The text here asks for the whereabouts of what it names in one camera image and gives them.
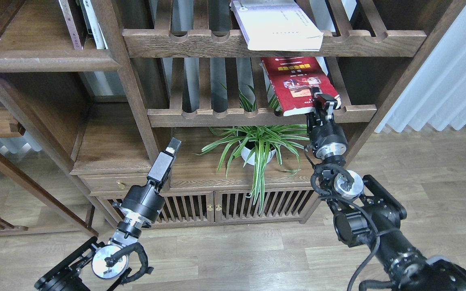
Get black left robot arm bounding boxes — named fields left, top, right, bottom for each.
left=34, top=138, right=181, bottom=291

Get white curtain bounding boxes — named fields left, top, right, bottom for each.
left=375, top=6, right=466, bottom=133

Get wooden side furniture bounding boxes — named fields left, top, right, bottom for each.
left=0, top=102, right=98, bottom=236

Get red book with photo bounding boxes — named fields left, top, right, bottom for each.
left=261, top=57, right=341, bottom=116

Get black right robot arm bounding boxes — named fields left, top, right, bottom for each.
left=306, top=87, right=466, bottom=291

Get dark wooden bookshelf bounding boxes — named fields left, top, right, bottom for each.
left=0, top=0, right=466, bottom=227

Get brass drawer knob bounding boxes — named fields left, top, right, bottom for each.
left=116, top=180, right=126, bottom=190

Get white paperback book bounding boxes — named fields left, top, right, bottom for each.
left=230, top=0, right=324, bottom=51

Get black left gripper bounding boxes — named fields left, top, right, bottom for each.
left=114, top=137, right=182, bottom=229

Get white plant pot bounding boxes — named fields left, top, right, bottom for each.
left=241, top=142, right=276, bottom=166

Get maroon book white characters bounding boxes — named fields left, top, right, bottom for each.
left=58, top=0, right=87, bottom=50

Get upright white books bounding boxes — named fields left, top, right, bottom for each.
left=79, top=0, right=108, bottom=49

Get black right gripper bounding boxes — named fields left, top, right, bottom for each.
left=306, top=88, right=348, bottom=160

